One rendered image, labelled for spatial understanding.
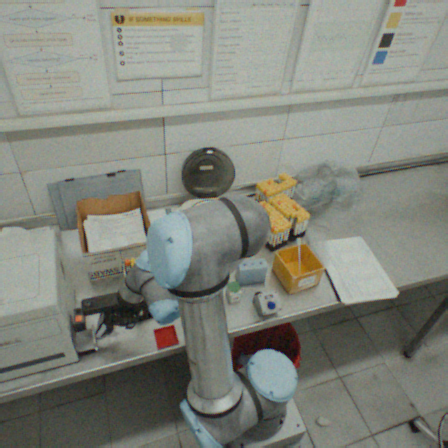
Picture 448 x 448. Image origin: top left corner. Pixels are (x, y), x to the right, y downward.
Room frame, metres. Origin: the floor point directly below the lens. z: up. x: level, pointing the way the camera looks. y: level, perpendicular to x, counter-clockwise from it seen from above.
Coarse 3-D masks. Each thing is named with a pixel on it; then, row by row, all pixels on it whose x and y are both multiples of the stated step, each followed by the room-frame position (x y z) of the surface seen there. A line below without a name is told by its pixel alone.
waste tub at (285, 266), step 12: (276, 252) 0.96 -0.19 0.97; (288, 252) 0.99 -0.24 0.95; (300, 252) 1.02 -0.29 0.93; (312, 252) 0.98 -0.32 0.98; (276, 264) 0.94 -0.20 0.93; (288, 264) 0.99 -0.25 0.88; (300, 264) 1.00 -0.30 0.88; (312, 264) 0.96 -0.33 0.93; (276, 276) 0.93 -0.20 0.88; (288, 276) 0.87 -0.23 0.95; (300, 276) 0.86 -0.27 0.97; (312, 276) 0.89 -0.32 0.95; (288, 288) 0.86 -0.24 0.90; (300, 288) 0.87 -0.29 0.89
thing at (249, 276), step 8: (240, 264) 0.88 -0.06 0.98; (248, 264) 0.89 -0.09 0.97; (256, 264) 0.89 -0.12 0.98; (264, 264) 0.90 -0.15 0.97; (240, 272) 0.86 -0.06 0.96; (248, 272) 0.87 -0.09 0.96; (256, 272) 0.88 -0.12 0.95; (264, 272) 0.88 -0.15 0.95; (240, 280) 0.86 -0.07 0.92; (248, 280) 0.87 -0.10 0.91; (256, 280) 0.88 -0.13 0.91; (264, 280) 0.89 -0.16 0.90; (248, 288) 0.86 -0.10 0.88
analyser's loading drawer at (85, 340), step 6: (90, 330) 0.61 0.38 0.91; (78, 336) 0.59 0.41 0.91; (84, 336) 0.59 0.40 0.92; (90, 336) 0.59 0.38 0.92; (78, 342) 0.57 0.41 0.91; (84, 342) 0.57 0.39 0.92; (90, 342) 0.57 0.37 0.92; (96, 342) 0.58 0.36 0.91; (78, 348) 0.55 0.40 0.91; (84, 348) 0.55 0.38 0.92; (90, 348) 0.55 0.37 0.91; (96, 348) 0.56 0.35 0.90
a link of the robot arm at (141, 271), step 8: (144, 256) 0.66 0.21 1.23; (136, 264) 0.65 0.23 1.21; (144, 264) 0.64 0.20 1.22; (128, 272) 0.65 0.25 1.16; (136, 272) 0.63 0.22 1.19; (144, 272) 0.63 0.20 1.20; (128, 280) 0.63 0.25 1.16; (136, 280) 0.62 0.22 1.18; (144, 280) 0.61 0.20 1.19; (128, 288) 0.62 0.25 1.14; (136, 288) 0.62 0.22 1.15
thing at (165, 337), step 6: (156, 330) 0.65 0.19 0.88; (162, 330) 0.66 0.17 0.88; (168, 330) 0.66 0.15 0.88; (174, 330) 0.66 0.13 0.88; (156, 336) 0.63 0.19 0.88; (162, 336) 0.64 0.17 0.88; (168, 336) 0.64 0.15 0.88; (174, 336) 0.64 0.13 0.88; (156, 342) 0.61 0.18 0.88; (162, 342) 0.62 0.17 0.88; (168, 342) 0.62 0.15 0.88; (174, 342) 0.62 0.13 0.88
